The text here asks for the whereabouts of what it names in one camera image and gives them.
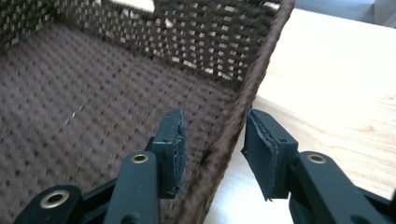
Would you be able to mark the brown woven basket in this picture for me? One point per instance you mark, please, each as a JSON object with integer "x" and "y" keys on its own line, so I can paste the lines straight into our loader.
{"x": 109, "y": 93}

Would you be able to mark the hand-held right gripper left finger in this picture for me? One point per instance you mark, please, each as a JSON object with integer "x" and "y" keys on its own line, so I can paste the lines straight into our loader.
{"x": 171, "y": 149}

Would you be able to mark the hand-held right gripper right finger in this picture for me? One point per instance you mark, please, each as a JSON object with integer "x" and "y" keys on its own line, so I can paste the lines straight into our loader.
{"x": 271, "y": 155}

